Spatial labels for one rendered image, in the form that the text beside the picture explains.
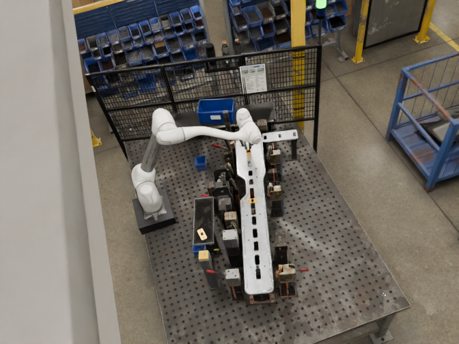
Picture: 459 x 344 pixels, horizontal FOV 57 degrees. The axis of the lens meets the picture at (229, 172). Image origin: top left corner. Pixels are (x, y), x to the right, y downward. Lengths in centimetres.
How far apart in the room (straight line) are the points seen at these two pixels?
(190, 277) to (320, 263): 96
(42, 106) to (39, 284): 18
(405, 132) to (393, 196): 75
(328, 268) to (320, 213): 47
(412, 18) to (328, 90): 140
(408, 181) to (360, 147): 63
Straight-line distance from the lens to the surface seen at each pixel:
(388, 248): 412
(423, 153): 464
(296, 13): 333
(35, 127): 39
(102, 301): 36
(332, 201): 347
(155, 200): 331
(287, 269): 277
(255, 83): 362
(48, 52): 48
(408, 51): 612
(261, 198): 312
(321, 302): 308
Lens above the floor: 356
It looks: 51 degrees down
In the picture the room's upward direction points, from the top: 12 degrees counter-clockwise
